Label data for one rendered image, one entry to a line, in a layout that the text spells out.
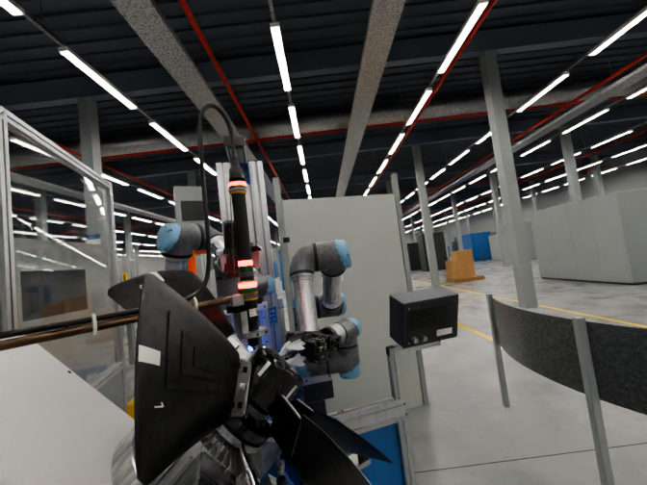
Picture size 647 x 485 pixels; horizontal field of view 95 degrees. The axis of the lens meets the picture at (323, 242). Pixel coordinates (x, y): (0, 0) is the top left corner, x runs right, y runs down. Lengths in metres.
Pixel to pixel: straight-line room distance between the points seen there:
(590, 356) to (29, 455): 2.13
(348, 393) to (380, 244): 1.34
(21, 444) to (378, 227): 2.61
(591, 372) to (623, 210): 8.15
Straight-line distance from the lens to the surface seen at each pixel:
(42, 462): 0.63
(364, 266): 2.76
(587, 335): 2.12
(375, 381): 2.96
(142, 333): 0.39
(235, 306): 0.70
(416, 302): 1.23
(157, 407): 0.39
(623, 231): 10.04
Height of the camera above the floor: 1.42
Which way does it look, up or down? 4 degrees up
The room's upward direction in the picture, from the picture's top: 7 degrees counter-clockwise
